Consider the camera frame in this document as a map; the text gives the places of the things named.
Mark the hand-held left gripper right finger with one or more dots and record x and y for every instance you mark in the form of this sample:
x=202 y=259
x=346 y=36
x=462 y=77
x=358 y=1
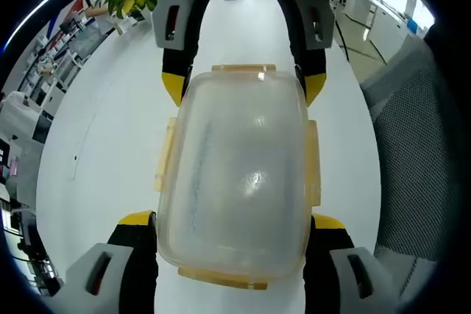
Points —
x=342 y=277

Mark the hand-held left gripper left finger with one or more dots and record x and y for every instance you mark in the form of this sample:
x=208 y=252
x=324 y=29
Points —
x=110 y=277

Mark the clear lid with yellow clips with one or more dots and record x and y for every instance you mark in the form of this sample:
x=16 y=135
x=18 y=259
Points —
x=239 y=167

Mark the white plant pot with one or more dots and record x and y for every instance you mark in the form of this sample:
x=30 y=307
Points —
x=123 y=25

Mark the white cabinet row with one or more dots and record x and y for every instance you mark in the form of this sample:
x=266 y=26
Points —
x=379 y=20

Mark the person's dark clothing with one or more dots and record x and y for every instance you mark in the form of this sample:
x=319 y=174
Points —
x=438 y=45

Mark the long ceiling light strip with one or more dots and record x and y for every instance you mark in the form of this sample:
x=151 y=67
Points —
x=40 y=5

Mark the white office shelving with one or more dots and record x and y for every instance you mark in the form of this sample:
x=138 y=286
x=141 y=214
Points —
x=48 y=71

